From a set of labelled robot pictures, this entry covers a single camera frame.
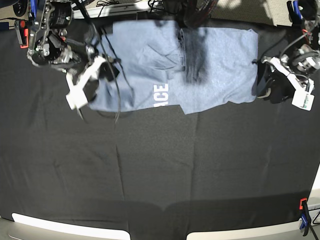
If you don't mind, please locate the light blue t-shirt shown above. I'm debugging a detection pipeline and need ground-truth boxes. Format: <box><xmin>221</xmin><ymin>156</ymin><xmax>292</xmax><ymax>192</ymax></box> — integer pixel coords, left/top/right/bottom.
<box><xmin>88</xmin><ymin>20</ymin><xmax>259</xmax><ymax>114</ymax></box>

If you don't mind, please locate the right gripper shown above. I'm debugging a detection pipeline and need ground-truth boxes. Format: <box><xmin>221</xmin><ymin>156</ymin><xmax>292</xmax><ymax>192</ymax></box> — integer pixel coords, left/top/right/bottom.
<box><xmin>63</xmin><ymin>45</ymin><xmax>120</xmax><ymax>103</ymax></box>

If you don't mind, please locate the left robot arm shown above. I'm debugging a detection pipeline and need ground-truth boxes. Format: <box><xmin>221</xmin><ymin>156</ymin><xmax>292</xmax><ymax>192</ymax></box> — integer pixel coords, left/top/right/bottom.
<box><xmin>256</xmin><ymin>0</ymin><xmax>320</xmax><ymax>111</ymax></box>

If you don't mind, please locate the blue clamp top right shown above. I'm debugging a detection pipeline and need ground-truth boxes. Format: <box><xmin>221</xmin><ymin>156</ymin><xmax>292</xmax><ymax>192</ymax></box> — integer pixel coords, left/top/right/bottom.
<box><xmin>286</xmin><ymin>0</ymin><xmax>307</xmax><ymax>26</ymax></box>

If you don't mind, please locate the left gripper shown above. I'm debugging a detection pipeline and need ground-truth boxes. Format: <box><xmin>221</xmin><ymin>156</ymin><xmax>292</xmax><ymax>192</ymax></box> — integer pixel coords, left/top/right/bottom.
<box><xmin>256</xmin><ymin>47</ymin><xmax>320</xmax><ymax>105</ymax></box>

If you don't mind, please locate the red blue clamp front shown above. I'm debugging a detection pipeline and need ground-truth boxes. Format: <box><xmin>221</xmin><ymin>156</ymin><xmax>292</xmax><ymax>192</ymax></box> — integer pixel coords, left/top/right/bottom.
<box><xmin>299</xmin><ymin>198</ymin><xmax>311</xmax><ymax>237</ymax></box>

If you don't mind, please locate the black camera cable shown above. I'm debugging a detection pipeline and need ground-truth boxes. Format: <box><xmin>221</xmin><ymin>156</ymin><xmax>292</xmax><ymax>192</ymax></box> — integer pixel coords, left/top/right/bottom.
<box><xmin>74</xmin><ymin>0</ymin><xmax>135</xmax><ymax>123</ymax></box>
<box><xmin>259</xmin><ymin>24</ymin><xmax>313</xmax><ymax>63</ymax></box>

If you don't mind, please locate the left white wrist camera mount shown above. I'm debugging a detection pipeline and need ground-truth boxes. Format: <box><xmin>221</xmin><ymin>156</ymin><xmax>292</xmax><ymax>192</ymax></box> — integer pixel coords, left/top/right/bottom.
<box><xmin>258</xmin><ymin>56</ymin><xmax>315</xmax><ymax>111</ymax></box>

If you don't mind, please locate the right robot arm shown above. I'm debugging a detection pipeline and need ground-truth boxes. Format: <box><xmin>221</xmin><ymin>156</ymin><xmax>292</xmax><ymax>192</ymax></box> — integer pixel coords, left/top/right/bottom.
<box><xmin>27</xmin><ymin>0</ymin><xmax>119</xmax><ymax>110</ymax></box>

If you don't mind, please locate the red black clamp left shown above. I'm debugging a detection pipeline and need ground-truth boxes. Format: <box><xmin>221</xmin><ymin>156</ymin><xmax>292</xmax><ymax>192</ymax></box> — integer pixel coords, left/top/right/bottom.
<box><xmin>14</xmin><ymin>20</ymin><xmax>29</xmax><ymax>49</ymax></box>

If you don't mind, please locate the black table cloth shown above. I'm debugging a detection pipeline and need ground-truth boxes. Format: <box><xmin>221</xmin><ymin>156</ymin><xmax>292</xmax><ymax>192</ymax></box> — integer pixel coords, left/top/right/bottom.
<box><xmin>0</xmin><ymin>30</ymin><xmax>320</xmax><ymax>240</ymax></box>

